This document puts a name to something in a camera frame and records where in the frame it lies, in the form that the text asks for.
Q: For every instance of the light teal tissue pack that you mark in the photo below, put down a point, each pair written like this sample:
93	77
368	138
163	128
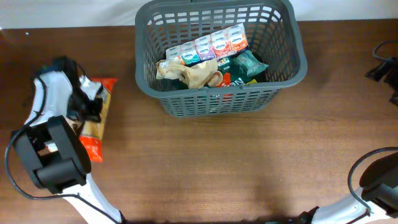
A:
249	64

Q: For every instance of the orange spaghetti pasta packet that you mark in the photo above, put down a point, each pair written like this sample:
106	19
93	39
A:
90	133

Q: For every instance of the brown paper pouch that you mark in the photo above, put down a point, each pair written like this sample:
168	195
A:
197	76

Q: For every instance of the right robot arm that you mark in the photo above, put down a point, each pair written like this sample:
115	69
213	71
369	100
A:
375	199

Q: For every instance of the grey plastic basket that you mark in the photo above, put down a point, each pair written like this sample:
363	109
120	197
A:
273	37

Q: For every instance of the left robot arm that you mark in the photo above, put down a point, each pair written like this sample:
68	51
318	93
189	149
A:
62	137

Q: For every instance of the green Nescafe coffee bag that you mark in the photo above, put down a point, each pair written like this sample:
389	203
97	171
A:
232	75

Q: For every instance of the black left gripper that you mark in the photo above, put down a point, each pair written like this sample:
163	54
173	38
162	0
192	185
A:
91	115

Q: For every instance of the Kleenex tissue multipack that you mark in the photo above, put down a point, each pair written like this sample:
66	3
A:
222	43

